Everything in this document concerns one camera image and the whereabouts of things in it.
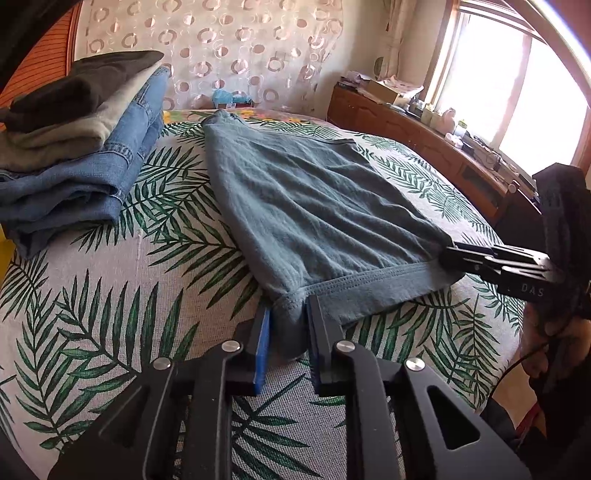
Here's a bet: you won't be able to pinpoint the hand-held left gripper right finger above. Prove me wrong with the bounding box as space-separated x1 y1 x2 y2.
305 295 533 480

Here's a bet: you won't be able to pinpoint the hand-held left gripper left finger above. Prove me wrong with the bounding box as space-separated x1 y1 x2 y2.
48 305 273 480

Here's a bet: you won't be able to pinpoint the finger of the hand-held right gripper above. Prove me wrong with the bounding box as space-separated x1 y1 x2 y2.
438 247 513 284
454 241 551 268

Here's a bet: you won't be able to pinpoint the blue-grey t-shirt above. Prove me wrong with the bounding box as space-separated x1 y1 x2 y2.
201 109 465 359

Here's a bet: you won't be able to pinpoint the folded grey pants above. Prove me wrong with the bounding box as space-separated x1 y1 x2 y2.
0 66 163 172

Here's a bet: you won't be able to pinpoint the folded black pants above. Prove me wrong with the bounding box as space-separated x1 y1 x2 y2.
0 50 166 135

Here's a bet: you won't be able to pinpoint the person's right hand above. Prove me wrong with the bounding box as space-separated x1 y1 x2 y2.
522 300 591 367

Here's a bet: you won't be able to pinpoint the leaf-print bed sheet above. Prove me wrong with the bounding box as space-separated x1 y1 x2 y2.
0 117 528 480

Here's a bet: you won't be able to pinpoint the wooden sideboard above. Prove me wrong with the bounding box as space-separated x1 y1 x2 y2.
328 85 546 232

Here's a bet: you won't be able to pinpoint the window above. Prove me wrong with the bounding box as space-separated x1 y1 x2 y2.
421 0 591 178

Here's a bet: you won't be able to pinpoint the cardboard box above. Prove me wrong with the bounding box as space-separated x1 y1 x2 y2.
357 79 401 106

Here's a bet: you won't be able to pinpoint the person's dark clothing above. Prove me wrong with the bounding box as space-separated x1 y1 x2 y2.
479 394 591 480

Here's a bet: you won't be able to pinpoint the folded blue jeans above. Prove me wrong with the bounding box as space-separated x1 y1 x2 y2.
0 66 173 260

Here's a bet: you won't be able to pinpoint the pale window curtain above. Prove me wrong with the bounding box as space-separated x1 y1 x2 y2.
373 0 420 83

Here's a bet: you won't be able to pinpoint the floral blanket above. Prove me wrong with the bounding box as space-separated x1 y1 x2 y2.
161 108 333 124

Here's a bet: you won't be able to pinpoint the blue toy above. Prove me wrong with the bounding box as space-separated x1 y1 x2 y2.
211 89 254 107

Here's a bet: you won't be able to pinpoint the circle-patterned sheer curtain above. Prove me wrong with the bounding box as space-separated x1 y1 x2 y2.
73 0 345 114

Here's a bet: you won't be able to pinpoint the wooden slatted wardrobe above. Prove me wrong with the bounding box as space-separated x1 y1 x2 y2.
0 6 85 132

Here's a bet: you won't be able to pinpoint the black cable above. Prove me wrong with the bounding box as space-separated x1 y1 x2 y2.
480 339 552 418

